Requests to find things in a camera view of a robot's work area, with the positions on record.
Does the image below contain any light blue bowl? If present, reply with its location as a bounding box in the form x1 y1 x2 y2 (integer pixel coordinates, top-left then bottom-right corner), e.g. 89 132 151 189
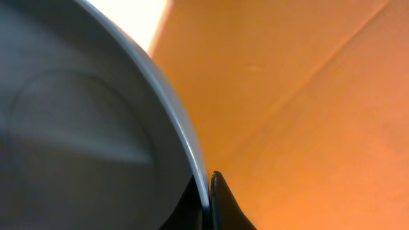
1 1 211 230

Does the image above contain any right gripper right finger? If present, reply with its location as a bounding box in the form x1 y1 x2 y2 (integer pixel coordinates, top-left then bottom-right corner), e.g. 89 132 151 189
210 171 256 230

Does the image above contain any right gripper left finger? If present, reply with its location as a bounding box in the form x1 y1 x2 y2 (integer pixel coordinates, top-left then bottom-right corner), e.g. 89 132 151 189
160 177 203 230

